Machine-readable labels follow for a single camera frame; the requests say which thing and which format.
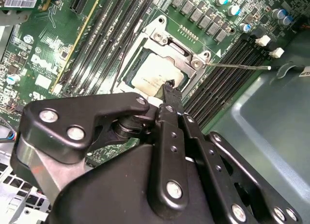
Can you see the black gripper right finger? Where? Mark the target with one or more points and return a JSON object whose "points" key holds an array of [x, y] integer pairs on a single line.
{"points": [[208, 161]]}

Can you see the metal socket cover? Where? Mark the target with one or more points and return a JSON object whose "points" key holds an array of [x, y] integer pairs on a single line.
{"points": [[186, 60]]}

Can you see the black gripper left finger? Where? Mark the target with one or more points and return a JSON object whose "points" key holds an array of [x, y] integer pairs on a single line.
{"points": [[60, 123]]}

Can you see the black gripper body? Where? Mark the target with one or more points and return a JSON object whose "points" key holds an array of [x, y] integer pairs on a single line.
{"points": [[109, 197]]}

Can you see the CPU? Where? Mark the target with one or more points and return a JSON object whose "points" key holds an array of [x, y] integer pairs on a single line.
{"points": [[155, 69]]}

